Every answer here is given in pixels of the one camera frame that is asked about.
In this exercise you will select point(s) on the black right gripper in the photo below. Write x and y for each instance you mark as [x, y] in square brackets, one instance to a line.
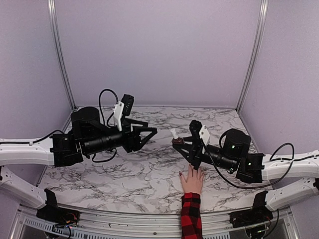
[195, 151]

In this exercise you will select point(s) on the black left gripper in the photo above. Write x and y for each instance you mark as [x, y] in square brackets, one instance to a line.
[129, 144]

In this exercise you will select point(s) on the white nail polish cap brush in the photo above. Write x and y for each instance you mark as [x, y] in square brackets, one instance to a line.
[174, 133]

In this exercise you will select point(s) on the red nail polish bottle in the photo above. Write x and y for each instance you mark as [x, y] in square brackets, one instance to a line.
[178, 141]

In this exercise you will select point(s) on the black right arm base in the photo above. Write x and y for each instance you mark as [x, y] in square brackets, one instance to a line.
[253, 219]

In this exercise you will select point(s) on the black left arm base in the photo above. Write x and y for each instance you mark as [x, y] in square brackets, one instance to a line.
[62, 217]

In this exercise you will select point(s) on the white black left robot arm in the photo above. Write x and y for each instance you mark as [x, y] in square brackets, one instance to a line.
[87, 137]

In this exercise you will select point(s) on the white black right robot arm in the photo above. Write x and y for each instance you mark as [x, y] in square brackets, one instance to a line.
[257, 170]

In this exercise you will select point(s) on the red black plaid sleeve forearm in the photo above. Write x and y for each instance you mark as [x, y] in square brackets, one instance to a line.
[191, 224]

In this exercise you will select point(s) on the bare human hand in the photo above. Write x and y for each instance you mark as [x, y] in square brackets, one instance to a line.
[193, 183]

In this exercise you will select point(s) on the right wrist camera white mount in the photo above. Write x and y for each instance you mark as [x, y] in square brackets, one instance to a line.
[200, 135]

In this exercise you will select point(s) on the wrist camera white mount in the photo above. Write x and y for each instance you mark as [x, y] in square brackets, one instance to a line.
[200, 135]
[122, 109]

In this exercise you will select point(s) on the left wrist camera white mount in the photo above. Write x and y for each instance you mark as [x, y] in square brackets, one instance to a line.
[122, 109]

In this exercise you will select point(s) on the curved aluminium front rail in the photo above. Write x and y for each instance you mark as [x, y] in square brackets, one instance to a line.
[93, 224]

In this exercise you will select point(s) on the left aluminium corner post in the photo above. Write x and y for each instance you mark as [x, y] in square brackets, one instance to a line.
[59, 53]

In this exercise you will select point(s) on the aluminium corner post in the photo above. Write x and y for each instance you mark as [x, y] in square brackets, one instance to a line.
[261, 22]
[59, 53]

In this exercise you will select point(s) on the right aluminium corner post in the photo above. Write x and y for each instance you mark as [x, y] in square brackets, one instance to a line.
[261, 22]

